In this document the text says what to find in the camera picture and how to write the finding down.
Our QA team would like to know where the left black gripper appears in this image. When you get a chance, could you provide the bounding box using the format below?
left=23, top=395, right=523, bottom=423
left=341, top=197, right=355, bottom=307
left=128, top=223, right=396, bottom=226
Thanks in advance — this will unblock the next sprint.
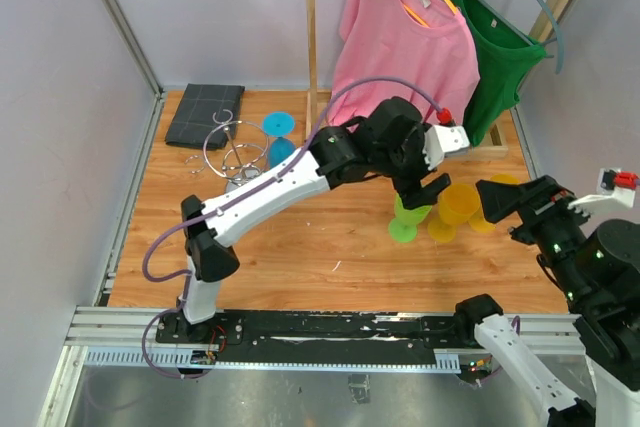
left=372, top=122, right=451, bottom=208

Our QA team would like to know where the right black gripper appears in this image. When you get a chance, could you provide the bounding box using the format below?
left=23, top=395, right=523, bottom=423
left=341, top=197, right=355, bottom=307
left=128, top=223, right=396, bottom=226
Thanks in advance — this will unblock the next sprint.
left=474, top=168, right=595, bottom=301

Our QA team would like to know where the orange wine glass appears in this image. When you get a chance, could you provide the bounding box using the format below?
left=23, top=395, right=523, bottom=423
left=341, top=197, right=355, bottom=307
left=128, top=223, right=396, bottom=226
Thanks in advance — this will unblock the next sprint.
left=468, top=174, right=519, bottom=234
left=427, top=183, right=480, bottom=243

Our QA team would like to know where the green wine glass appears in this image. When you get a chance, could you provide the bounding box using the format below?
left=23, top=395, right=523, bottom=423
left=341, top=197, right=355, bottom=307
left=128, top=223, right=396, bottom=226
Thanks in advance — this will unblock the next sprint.
left=388, top=195, right=432, bottom=243

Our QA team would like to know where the blue wine glass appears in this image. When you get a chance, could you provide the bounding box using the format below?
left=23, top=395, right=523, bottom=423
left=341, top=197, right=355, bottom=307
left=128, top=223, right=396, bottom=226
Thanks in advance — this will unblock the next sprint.
left=262, top=111, right=296, bottom=168

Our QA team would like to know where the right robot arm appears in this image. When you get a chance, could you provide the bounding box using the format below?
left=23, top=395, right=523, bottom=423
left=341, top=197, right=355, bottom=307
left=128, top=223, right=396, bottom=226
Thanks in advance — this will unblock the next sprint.
left=452, top=168, right=639, bottom=426

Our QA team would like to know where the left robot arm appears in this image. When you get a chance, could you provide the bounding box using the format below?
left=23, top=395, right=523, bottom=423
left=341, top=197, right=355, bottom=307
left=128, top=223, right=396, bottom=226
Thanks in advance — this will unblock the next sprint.
left=179, top=97, right=469, bottom=343

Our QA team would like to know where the chrome wine glass rack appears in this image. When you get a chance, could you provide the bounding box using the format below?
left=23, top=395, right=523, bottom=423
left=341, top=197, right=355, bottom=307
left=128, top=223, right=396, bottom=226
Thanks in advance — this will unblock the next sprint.
left=184, top=109, right=270, bottom=194

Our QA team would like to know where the wooden clothes rack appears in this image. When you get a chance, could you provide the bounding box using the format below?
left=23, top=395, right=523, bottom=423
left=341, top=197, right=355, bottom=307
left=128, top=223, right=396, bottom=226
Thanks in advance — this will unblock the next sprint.
left=305, top=0, right=573, bottom=137

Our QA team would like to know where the green t-shirt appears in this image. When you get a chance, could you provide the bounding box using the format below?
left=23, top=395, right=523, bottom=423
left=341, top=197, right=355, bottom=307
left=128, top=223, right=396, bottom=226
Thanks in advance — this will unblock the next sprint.
left=451, top=0, right=547, bottom=147

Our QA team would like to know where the pink t-shirt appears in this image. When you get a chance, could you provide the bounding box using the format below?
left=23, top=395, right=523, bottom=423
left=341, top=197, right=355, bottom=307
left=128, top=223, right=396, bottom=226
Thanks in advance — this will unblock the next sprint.
left=327, top=0, right=480, bottom=125

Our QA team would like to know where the dark grey folded cloth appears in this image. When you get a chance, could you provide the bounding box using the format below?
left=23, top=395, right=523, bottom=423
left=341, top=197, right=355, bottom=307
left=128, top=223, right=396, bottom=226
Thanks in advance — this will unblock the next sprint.
left=165, top=84, right=245, bottom=150

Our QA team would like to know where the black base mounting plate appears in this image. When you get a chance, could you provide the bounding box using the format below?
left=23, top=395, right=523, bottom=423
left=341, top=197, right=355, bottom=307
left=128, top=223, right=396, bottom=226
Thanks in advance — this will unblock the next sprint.
left=155, top=310, right=478, bottom=368

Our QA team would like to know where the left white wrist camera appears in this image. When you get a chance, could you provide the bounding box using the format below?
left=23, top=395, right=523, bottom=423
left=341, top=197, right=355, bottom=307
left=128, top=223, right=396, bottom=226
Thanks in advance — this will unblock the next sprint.
left=423, top=109, right=471, bottom=171

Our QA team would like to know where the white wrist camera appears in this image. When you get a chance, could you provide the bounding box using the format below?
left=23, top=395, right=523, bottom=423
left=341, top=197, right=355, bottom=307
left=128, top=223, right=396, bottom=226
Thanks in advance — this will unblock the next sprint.
left=423, top=109, right=471, bottom=171
left=568, top=168, right=639, bottom=217

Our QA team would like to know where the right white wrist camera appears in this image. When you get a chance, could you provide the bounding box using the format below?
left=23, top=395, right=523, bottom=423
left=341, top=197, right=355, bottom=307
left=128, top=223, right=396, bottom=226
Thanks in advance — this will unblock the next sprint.
left=568, top=168, right=639, bottom=217

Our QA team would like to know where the aluminium frame post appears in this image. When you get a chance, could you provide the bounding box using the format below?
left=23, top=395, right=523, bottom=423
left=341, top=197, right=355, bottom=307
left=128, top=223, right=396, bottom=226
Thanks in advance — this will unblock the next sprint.
left=73, top=0, right=166, bottom=96

